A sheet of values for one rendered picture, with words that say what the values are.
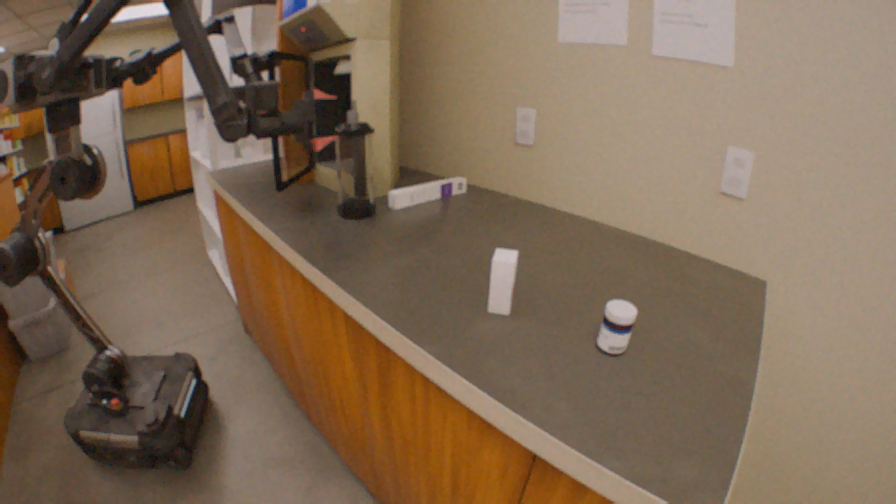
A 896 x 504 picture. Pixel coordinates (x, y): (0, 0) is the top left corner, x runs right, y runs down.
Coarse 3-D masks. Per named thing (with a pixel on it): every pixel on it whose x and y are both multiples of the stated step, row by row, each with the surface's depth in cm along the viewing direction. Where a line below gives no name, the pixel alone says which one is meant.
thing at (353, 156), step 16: (336, 144) 88; (352, 144) 86; (368, 144) 89; (336, 160) 91; (352, 160) 88; (368, 160) 91; (352, 176) 90; (368, 176) 92; (352, 192) 91; (368, 192) 94; (352, 208) 93
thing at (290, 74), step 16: (288, 64) 95; (304, 64) 107; (288, 80) 96; (304, 80) 109; (288, 96) 98; (272, 144) 92; (288, 144) 102; (288, 160) 103; (304, 160) 117; (288, 176) 104
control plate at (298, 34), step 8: (304, 24) 91; (312, 24) 89; (296, 32) 97; (304, 32) 95; (312, 32) 93; (320, 32) 91; (296, 40) 102; (312, 40) 98; (320, 40) 96; (328, 40) 94
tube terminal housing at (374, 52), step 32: (352, 0) 86; (384, 0) 90; (384, 32) 94; (352, 64) 94; (384, 64) 98; (352, 96) 98; (384, 96) 102; (384, 128) 106; (384, 160) 110; (384, 192) 114
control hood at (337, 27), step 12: (300, 12) 86; (312, 12) 83; (324, 12) 81; (336, 12) 82; (348, 12) 84; (288, 24) 95; (324, 24) 86; (336, 24) 84; (348, 24) 86; (288, 36) 102; (336, 36) 90; (348, 36) 88; (300, 48) 107; (312, 48) 104
